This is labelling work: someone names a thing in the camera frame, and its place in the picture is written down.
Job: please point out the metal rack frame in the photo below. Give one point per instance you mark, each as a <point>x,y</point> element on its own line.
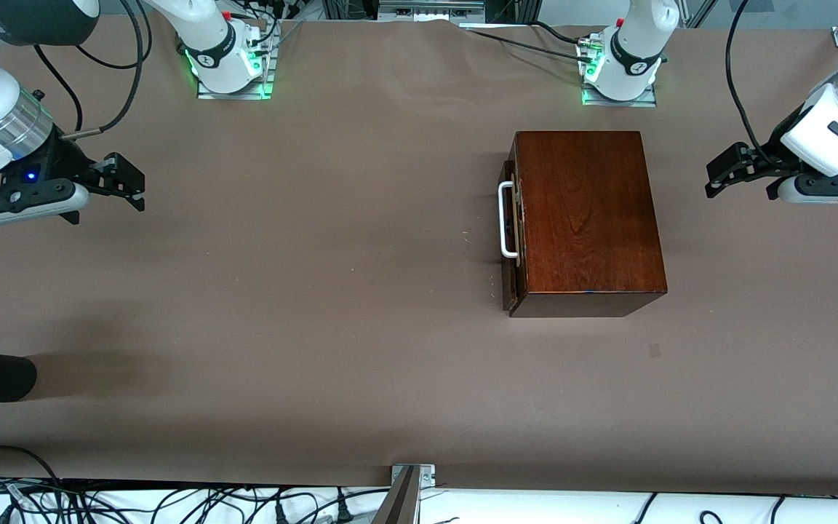
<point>426,9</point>

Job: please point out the dark brown wooden cabinet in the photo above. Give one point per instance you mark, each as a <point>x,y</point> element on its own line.
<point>593,218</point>

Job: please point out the grey metal post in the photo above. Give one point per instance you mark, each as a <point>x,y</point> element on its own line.
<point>397,506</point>

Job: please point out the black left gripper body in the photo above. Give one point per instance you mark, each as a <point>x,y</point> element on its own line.
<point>774,154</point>

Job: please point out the brown table cover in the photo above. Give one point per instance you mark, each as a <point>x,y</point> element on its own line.
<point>317,327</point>

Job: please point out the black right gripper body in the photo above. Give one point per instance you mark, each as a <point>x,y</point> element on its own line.
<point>66,159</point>

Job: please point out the small metal bracket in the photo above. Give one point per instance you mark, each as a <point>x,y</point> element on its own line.
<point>426,473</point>

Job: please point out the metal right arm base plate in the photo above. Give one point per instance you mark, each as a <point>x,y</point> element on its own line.
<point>265,80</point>

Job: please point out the white shelf board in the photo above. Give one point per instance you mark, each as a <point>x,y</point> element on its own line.
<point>535,509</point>

